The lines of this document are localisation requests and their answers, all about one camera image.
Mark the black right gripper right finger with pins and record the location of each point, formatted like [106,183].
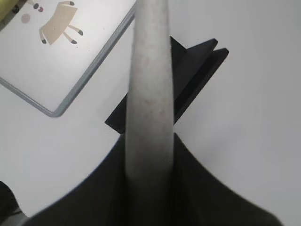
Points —
[200,199]

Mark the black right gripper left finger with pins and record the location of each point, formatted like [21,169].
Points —
[100,200]

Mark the knife with speckled white handle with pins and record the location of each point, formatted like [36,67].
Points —
[150,115]

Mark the black knife stand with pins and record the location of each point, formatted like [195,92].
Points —
[192,69]

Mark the white grey-rimmed cutting board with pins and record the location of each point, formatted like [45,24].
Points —
[49,49]

